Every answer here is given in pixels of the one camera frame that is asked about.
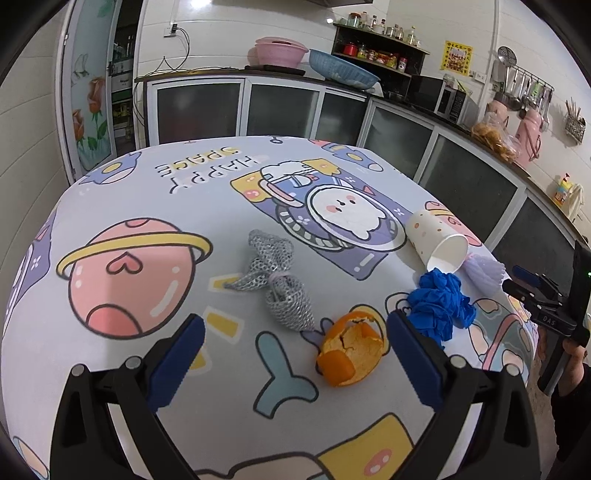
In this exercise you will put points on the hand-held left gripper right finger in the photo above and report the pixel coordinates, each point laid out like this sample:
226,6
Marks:
415,364

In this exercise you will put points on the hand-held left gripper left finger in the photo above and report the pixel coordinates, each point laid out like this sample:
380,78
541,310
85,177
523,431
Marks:
178,364

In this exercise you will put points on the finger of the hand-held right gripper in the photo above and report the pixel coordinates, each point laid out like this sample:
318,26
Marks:
526,297
535,279

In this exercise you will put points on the orange peel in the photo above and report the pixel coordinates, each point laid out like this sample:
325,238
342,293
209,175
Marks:
355,350

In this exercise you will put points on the person's right forearm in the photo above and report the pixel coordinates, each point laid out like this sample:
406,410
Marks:
572,415

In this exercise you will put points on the person's right hand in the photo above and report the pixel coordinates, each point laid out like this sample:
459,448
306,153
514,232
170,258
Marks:
579,359

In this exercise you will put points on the blue disposable glove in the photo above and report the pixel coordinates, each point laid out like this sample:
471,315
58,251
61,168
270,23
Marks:
441,304

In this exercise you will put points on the yellow plastic bottle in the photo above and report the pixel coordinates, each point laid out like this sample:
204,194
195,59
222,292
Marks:
563,191

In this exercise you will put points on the cartoon printed tablecloth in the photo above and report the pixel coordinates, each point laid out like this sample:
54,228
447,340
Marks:
184,258

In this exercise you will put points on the white dotted paper cup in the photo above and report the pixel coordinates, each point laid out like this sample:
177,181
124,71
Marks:
436,240

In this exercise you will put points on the silver mesh cloth bundle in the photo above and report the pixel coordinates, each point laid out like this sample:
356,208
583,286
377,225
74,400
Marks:
281,295

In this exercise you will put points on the kitchen cabinets with glass doors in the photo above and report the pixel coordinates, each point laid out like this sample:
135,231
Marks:
461,170

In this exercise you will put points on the tall pink thermos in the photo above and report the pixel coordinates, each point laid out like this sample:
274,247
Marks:
528,138

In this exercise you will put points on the bag of yellow snacks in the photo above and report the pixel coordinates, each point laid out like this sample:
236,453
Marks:
494,138

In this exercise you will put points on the small pink thermos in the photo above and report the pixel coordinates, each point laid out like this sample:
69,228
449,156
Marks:
496,113

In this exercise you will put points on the rack of hanging kitchen utensils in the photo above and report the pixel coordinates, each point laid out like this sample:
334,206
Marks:
521,87

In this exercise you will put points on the silver microwave oven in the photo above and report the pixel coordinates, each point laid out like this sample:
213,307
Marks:
438,97

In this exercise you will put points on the dark wooden spice shelf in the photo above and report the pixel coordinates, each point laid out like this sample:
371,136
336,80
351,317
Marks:
418,57

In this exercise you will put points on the row of spice jars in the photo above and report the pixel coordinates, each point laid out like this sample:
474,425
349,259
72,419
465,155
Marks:
376,56

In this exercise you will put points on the blue plastic basket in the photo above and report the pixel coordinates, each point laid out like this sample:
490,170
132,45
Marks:
344,71

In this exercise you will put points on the flower printed glass door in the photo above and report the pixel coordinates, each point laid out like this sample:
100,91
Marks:
92,92

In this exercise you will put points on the row of glass bottles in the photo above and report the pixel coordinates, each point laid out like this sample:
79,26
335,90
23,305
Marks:
383,28

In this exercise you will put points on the black induction cooktop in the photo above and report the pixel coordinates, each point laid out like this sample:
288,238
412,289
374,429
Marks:
277,70

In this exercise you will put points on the pink lidded pot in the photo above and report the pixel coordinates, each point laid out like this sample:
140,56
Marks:
279,53

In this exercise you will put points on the yellow wall poster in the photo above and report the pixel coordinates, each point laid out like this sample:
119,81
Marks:
456,56

